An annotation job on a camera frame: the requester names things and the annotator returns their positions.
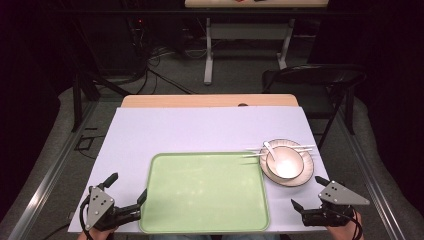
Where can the person's left hand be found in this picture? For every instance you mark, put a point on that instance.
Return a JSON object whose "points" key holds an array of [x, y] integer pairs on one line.
{"points": [[96, 234]]}

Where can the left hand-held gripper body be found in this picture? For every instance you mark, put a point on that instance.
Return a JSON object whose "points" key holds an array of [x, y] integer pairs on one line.
{"points": [[98, 205]]}

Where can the metal floor rail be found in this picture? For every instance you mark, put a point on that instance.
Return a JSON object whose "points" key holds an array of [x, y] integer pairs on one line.
{"points": [[50, 173], [373, 186]]}

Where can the white chopstick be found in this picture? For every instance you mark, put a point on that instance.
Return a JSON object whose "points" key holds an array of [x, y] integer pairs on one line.
{"points": [[253, 155], [306, 146]]}

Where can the white table mat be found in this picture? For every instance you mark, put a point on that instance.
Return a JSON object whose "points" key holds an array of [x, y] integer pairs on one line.
{"points": [[186, 130]]}

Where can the white-legged background table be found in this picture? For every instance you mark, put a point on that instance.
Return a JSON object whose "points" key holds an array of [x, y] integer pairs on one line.
{"points": [[248, 31]]}

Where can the white plate with dark rim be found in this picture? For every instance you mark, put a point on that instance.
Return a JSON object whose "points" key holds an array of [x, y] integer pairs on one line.
{"points": [[308, 168]]}

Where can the wooden table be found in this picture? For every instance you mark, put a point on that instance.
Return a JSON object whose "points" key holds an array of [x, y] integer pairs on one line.
{"points": [[206, 100]]}

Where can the light green plastic tray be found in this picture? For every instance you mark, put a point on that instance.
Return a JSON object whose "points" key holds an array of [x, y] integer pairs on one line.
{"points": [[205, 191]]}

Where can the black metal stand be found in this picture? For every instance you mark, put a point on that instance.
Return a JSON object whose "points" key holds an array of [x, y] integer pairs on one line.
{"points": [[78, 100]]}

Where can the pink bowl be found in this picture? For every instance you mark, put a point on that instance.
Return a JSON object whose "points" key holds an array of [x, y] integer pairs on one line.
{"points": [[288, 165]]}

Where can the white ceramic spoon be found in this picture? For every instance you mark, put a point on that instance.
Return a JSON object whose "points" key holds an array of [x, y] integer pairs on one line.
{"points": [[269, 149]]}

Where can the black folding chair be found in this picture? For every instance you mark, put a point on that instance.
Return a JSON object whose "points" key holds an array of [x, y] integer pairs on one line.
{"points": [[316, 75]]}

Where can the person's right hand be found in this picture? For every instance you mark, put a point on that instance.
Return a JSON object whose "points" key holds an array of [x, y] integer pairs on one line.
{"points": [[346, 231]]}

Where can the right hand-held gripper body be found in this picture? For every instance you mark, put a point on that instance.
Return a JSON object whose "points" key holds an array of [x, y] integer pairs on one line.
{"points": [[338, 196]]}

